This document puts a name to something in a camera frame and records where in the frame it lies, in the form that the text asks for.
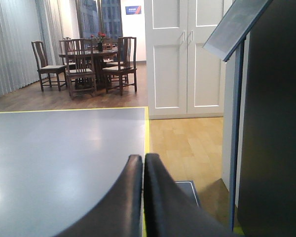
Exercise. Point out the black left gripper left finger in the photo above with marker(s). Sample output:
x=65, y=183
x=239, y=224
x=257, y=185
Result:
x=118, y=213

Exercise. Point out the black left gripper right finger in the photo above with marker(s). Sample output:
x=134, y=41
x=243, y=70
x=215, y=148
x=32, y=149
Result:
x=168, y=210

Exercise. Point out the white double door wardrobe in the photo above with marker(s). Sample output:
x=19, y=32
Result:
x=184, y=80

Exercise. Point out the wooden chair right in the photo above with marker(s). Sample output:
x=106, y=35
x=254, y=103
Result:
x=123, y=74

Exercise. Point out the wooden chair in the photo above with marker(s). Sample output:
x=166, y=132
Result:
x=49, y=75
x=82, y=79
x=123, y=74

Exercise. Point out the wooden chair front middle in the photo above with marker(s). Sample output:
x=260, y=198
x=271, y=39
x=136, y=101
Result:
x=82, y=79

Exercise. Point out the dark round dining table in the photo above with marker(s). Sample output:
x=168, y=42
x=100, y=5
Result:
x=98, y=63

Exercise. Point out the red flowers in vase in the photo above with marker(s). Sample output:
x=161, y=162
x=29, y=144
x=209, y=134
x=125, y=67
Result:
x=98, y=40

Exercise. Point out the silver sign stand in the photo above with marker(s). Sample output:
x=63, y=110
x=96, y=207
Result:
x=227, y=42

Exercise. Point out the wooden chair left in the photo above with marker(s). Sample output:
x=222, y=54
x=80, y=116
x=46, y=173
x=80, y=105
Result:
x=49, y=75

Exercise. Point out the grey vertical blinds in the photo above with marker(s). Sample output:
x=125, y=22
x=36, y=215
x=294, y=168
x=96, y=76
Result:
x=21, y=23

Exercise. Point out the blue wall sign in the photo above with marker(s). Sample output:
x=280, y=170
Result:
x=133, y=10

